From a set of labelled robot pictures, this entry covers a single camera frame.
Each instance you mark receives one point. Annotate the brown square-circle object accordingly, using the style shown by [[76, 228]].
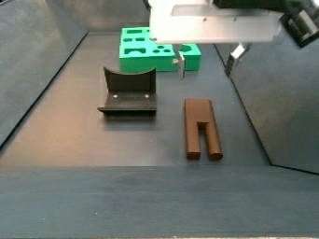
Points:
[[200, 118]]

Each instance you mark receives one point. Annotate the green foam shape block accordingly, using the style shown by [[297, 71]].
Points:
[[142, 54]]

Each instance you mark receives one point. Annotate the black curved fixture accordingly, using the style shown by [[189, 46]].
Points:
[[132, 92]]

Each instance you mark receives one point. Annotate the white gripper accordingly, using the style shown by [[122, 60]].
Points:
[[197, 21]]

